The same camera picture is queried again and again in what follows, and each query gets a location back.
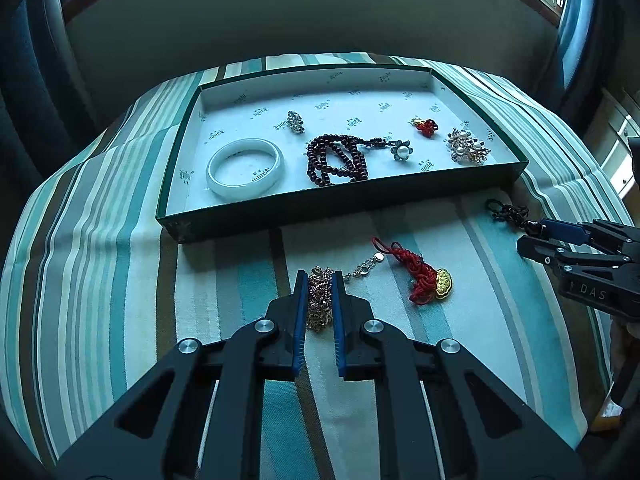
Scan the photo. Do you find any white jade bangle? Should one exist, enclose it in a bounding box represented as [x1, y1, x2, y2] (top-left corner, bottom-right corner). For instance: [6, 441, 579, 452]
[206, 138, 285, 198]

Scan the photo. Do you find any person's right hand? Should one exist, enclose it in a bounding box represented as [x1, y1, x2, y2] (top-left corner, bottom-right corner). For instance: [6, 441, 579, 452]
[610, 321, 640, 378]

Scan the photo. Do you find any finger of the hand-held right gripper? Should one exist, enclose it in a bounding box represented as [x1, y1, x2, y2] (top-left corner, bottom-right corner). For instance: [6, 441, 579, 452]
[516, 235, 581, 278]
[539, 218, 640, 261]

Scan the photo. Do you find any large pearl rhinestone brooch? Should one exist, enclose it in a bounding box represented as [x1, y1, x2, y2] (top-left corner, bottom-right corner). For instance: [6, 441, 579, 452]
[446, 127, 492, 166]

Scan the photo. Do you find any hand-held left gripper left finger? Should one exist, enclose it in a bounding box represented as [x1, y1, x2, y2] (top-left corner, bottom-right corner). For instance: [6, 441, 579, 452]
[55, 270, 308, 480]

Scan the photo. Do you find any gold chain bracelet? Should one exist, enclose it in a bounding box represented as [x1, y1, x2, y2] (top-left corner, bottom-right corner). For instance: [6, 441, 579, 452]
[305, 255, 386, 333]

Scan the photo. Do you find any red knot charm gold ingot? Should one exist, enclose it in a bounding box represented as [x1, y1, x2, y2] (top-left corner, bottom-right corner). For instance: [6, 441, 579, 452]
[371, 236, 453, 307]

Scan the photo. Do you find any dark blue curtain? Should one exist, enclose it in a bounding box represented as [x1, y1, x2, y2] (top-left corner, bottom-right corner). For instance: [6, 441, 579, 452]
[550, 0, 640, 121]
[0, 0, 101, 136]

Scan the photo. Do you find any dark green shallow box tray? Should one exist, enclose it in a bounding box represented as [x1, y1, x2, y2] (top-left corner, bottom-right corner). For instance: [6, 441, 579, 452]
[156, 64, 530, 245]

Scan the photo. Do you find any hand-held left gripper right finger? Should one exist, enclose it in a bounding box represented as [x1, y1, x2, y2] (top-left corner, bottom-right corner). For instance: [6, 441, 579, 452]
[334, 270, 588, 480]

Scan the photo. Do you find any striped teal tablecloth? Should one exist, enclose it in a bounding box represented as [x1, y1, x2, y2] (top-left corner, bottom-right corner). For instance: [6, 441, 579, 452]
[0, 51, 633, 471]

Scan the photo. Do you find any dark red bead bracelet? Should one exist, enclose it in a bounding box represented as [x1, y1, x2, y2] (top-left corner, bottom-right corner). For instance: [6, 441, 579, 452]
[306, 132, 396, 188]

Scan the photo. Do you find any white carved cabinet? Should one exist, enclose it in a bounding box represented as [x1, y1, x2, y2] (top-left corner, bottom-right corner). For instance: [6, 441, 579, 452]
[582, 87, 640, 201]

